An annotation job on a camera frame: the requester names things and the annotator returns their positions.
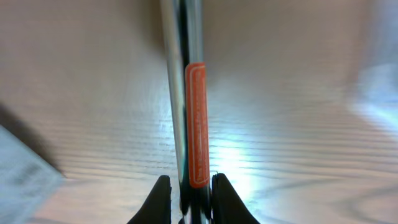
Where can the small claw hammer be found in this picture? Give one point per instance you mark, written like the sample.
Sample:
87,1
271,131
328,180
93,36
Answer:
183,38

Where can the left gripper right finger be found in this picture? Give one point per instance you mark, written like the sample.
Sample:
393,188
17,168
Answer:
227,206

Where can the clear plastic container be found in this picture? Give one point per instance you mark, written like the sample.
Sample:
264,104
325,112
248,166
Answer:
375,81

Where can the blue white cardboard box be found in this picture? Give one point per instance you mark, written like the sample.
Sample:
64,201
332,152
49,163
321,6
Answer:
27,180

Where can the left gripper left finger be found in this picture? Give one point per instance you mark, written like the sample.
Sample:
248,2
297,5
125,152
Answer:
157,207

